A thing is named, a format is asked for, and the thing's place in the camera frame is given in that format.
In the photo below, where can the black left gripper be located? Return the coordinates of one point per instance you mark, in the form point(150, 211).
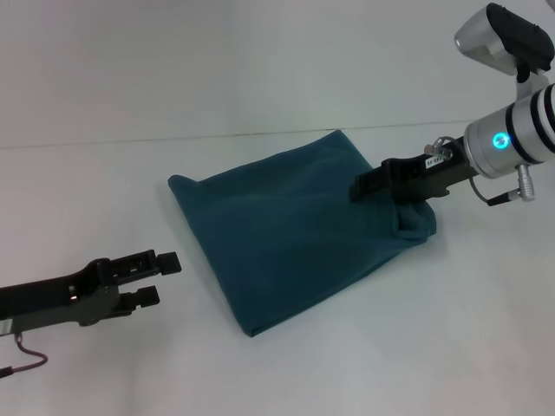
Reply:
point(56, 299)

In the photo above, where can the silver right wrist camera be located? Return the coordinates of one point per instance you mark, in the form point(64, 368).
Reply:
point(503, 39)

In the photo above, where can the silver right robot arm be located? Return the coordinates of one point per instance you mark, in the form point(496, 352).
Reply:
point(511, 134)

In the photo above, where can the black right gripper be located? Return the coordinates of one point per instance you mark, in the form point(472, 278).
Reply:
point(429, 177)

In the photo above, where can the teal blue t-shirt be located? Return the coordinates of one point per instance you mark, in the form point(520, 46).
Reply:
point(295, 234)

